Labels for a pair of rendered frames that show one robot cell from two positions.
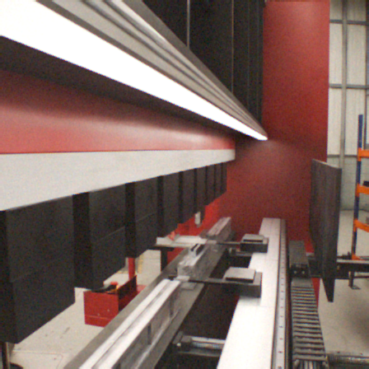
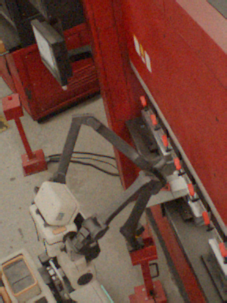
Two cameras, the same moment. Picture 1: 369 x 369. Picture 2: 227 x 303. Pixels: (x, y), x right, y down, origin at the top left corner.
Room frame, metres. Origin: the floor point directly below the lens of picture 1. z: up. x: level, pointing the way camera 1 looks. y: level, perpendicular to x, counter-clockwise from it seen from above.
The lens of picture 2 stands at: (0.02, 0.94, 3.08)
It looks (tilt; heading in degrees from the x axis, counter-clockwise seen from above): 41 degrees down; 338
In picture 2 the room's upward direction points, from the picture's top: 12 degrees counter-clockwise
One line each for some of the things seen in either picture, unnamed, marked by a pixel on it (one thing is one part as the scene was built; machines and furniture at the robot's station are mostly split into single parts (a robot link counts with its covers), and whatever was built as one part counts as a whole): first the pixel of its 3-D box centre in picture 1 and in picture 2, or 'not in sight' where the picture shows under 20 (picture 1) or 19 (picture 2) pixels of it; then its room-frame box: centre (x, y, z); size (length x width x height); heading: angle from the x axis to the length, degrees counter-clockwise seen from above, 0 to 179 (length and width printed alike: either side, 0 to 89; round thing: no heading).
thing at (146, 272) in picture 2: not in sight; (146, 273); (1.61, 0.30, 0.39); 0.05 x 0.05 x 0.54; 73
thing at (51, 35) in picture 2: not in sight; (53, 50); (2.92, 0.13, 1.42); 0.45 x 0.12 x 0.36; 178
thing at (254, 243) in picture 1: (236, 241); not in sight; (1.60, -0.22, 1.01); 0.26 x 0.12 x 0.05; 76
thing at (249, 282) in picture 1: (217, 278); not in sight; (1.13, -0.10, 1.01); 0.26 x 0.12 x 0.05; 76
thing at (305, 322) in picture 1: (305, 322); not in sight; (0.80, -0.27, 1.02); 0.44 x 0.06 x 0.04; 166
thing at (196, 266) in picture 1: (196, 262); (189, 196); (1.59, -0.06, 0.92); 0.39 x 0.06 x 0.10; 166
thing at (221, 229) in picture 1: (219, 232); (157, 135); (2.18, -0.21, 0.92); 0.50 x 0.06 x 0.10; 166
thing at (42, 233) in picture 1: (20, 259); not in sight; (0.50, 0.22, 1.24); 0.15 x 0.09 x 0.17; 166
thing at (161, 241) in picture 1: (165, 240); (161, 190); (1.68, 0.07, 1.00); 0.26 x 0.18 x 0.01; 76
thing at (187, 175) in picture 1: (175, 194); (208, 199); (1.28, 0.02, 1.24); 0.15 x 0.09 x 0.17; 166
